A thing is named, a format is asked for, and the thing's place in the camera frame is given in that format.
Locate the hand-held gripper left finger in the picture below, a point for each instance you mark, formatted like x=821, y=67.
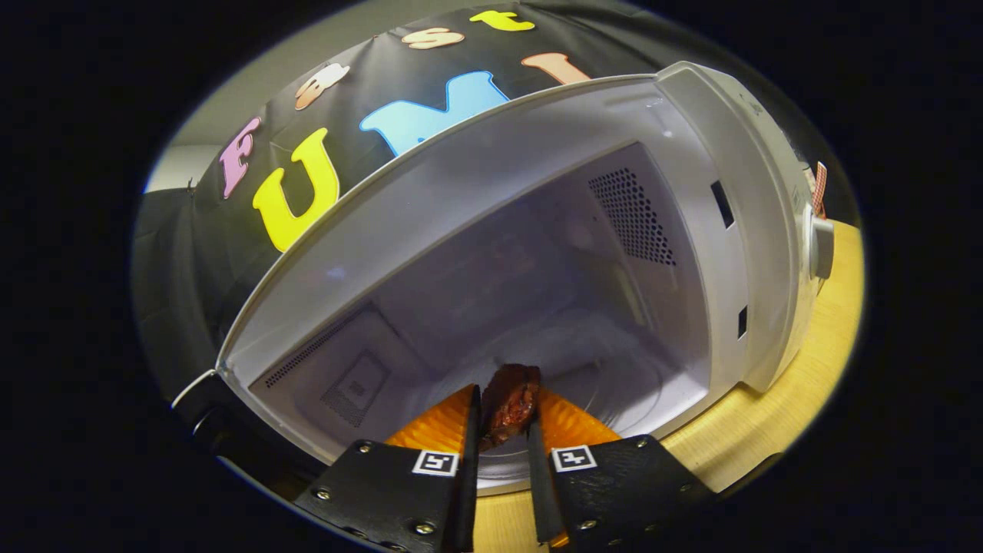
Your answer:
x=470, y=476

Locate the white toaster oven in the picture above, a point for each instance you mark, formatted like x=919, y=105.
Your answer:
x=476, y=230

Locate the brown fried chicken piece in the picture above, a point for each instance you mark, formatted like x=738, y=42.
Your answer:
x=511, y=403

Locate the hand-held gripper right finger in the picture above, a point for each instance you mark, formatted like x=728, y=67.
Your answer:
x=541, y=491

